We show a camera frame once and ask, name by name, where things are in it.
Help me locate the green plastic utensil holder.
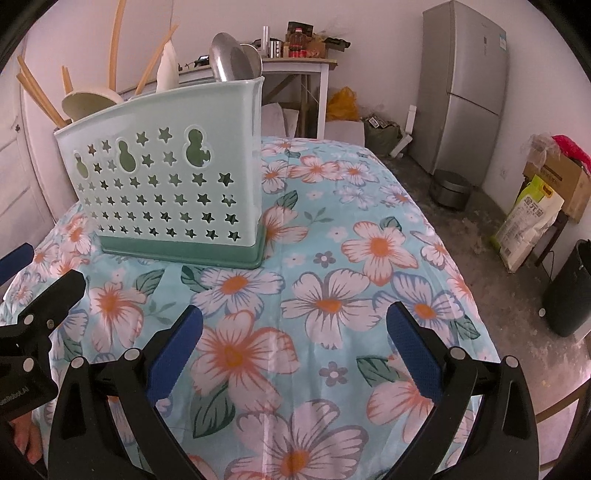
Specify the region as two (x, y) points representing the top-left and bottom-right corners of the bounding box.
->
(53, 76), (266, 271)

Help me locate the grey round pot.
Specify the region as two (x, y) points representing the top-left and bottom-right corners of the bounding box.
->
(429, 168), (474, 212)

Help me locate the open cardboard box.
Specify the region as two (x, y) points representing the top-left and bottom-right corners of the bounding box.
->
(522, 134), (591, 222)

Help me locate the yellow plastic bag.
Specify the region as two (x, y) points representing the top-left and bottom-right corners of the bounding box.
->
(327, 87), (360, 121)

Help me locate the red plastic bag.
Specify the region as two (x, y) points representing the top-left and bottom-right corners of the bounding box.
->
(551, 134), (591, 174)

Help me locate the white board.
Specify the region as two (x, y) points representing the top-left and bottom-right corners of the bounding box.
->
(325, 120), (365, 145)

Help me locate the yellow white rice bag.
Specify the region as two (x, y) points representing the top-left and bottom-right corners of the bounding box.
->
(490, 174), (565, 273)

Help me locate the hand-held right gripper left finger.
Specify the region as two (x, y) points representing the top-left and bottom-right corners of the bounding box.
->
(48, 305), (204, 480)

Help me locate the white sack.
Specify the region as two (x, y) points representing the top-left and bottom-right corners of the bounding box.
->
(263, 104), (301, 137)

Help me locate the green bag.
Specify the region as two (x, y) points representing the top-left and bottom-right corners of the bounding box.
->
(362, 115), (400, 155)

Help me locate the white door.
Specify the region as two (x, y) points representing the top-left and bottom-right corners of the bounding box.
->
(0, 83), (56, 241)

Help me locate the white plastic bar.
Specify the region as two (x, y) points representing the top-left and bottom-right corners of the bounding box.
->
(392, 105), (419, 158)

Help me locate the black trash bin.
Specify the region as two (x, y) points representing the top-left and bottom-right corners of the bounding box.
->
(542, 240), (591, 337)

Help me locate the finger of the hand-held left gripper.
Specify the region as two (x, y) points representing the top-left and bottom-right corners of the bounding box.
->
(0, 270), (87, 352)
(0, 244), (36, 288)

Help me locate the floral blue tablecloth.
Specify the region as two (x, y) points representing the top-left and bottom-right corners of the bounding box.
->
(0, 136), (502, 480)

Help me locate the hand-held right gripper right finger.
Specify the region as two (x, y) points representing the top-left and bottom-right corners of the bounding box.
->
(387, 302), (541, 480)

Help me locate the person's left hand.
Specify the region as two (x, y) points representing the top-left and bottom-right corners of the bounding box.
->
(10, 412), (48, 465)

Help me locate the white table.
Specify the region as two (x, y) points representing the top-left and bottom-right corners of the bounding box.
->
(178, 56), (339, 139)

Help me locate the silver refrigerator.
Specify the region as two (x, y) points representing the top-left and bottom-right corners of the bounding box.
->
(409, 0), (512, 176)

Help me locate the metal spoon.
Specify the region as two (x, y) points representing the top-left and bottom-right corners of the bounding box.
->
(210, 32), (252, 85)
(240, 43), (264, 80)

